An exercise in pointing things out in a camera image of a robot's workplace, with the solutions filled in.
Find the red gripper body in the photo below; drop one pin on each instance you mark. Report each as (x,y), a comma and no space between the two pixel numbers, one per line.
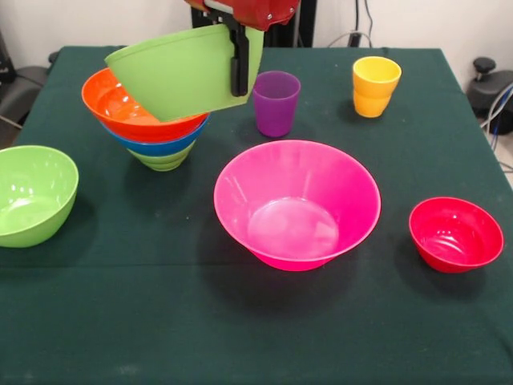
(260,12)

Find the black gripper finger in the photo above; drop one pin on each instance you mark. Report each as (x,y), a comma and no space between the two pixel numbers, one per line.
(239,64)

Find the large green plastic bowl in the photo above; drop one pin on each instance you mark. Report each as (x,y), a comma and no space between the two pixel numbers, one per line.
(184,76)
(32,200)

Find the blue plastic bowl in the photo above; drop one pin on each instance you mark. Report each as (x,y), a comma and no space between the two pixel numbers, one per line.
(160,146)

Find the orange plastic bowl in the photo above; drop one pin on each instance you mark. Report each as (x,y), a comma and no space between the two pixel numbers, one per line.
(116,108)

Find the pink plastic bowl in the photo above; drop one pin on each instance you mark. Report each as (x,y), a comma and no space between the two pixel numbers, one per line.
(296,208)

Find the purple plastic cup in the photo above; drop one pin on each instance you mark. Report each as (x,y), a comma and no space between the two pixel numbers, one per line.
(276,108)

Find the black power plug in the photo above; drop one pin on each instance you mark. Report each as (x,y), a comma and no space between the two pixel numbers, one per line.
(354,39)

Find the small green plastic bowl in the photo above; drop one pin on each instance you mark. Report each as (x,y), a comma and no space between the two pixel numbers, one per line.
(164,162)

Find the yellow plastic cup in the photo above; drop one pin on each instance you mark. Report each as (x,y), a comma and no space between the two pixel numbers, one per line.
(372,106)
(376,76)

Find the black office chair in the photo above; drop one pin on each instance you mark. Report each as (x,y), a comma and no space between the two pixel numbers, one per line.
(24,88)

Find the black equipment base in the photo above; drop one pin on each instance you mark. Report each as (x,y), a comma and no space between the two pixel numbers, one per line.
(487,90)

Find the dark green tablecloth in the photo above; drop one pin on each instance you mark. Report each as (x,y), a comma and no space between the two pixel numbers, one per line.
(280,333)

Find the small red plastic bowl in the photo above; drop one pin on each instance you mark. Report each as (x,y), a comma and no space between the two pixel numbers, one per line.
(455,236)

